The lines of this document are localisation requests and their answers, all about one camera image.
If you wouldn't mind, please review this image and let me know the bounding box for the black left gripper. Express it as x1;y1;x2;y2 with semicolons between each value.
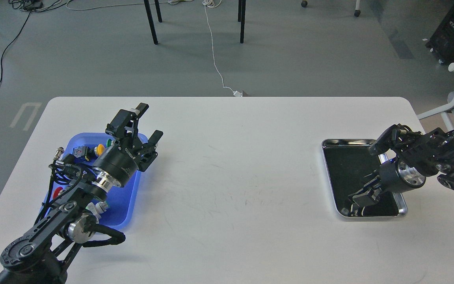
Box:
93;103;164;189

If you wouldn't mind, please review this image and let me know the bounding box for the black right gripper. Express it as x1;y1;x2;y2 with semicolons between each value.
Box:
348;158;426;217

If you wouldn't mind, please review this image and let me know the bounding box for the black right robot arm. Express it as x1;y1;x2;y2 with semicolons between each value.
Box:
340;124;454;217

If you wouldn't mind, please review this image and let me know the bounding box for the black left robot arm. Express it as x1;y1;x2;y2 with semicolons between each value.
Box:
0;103;163;284

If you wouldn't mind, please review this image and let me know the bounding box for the green silver connector part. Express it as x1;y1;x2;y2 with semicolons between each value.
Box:
86;201;110;216

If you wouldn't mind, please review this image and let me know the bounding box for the metal tray with black mat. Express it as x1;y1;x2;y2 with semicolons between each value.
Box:
321;139;408;221

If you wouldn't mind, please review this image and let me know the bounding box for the yellow push button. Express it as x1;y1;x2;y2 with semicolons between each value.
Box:
93;144;106;157

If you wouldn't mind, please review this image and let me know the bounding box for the blue plastic tray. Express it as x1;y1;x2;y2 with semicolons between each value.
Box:
45;133;148;230

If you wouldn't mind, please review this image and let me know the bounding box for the black red electronic module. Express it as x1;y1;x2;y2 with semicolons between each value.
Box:
72;146;90;161

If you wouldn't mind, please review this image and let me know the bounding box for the red push button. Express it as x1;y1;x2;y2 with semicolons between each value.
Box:
52;187;64;199

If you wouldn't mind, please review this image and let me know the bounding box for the black table leg left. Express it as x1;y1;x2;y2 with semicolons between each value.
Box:
143;0;163;45

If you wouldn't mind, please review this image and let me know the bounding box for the black table leg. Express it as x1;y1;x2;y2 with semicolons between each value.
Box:
237;0;247;44
143;0;163;45

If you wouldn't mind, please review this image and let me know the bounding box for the black table leg right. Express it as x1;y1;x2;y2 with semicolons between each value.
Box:
237;0;247;44

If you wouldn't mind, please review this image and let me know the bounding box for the white floor cable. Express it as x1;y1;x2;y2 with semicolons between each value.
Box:
66;0;242;97

